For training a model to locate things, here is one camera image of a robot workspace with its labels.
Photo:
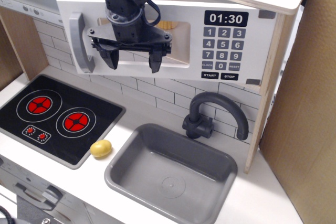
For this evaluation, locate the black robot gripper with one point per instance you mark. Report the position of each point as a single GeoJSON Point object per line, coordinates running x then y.
{"type": "Point", "coordinates": [130, 33]}

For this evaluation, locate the white toy microwave door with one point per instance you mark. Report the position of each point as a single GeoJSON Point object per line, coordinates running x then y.
{"type": "Point", "coordinates": [172, 39]}

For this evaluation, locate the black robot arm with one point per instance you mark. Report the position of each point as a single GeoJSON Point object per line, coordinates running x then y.
{"type": "Point", "coordinates": [129, 8]}

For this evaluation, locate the yellow toy corn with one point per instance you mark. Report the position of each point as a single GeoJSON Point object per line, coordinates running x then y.
{"type": "Point", "coordinates": [167, 25]}

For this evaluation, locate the dark grey toy faucet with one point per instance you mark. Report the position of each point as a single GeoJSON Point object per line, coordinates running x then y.
{"type": "Point", "coordinates": [207, 105]}

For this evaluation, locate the black toy stovetop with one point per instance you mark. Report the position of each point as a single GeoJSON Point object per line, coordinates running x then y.
{"type": "Point", "coordinates": [58, 120]}

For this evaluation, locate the yellow toy potato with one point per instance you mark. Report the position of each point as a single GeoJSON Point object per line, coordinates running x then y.
{"type": "Point", "coordinates": [100, 148]}

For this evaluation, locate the grey toy sink basin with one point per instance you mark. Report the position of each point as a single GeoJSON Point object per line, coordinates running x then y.
{"type": "Point", "coordinates": [171, 174]}

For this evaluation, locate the brown cardboard panel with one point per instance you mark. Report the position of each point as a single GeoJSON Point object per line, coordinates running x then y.
{"type": "Point", "coordinates": [298, 142]}

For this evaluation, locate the grey oven front handle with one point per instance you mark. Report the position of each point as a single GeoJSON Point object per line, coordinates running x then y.
{"type": "Point", "coordinates": [44, 200]}

